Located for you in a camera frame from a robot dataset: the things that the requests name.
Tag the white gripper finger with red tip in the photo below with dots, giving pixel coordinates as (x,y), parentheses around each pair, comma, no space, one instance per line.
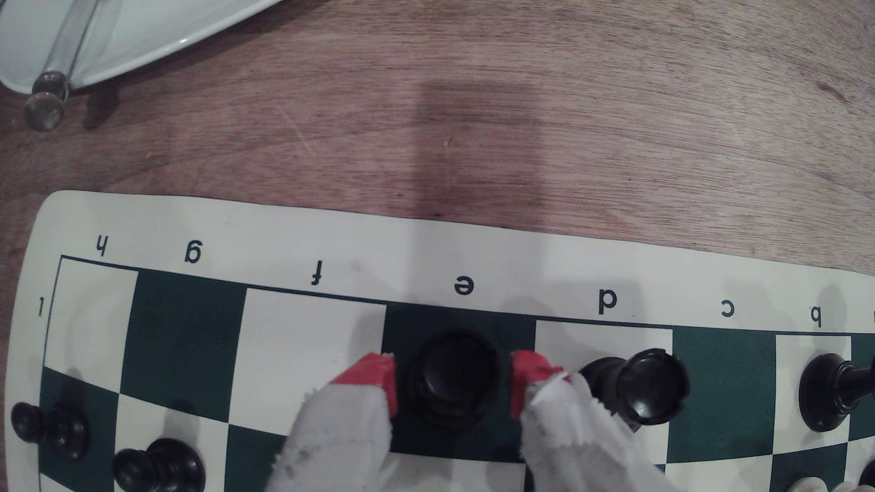
(342,437)
(581,444)

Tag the black chess piece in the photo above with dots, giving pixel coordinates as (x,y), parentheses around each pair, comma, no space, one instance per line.
(646,386)
(454,379)
(827,393)

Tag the black chess pawn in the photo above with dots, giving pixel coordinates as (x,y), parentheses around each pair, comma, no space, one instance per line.
(51,427)
(161,468)

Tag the green and white chess mat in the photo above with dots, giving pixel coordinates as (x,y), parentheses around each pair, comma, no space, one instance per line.
(273,259)

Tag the white chess piece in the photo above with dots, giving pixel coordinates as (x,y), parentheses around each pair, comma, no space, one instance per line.
(813,486)

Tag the clear rod with wooden knob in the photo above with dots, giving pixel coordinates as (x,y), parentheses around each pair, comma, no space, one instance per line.
(46,102)

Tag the white ceramic dish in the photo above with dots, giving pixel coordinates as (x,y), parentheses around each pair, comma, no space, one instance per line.
(137,27)

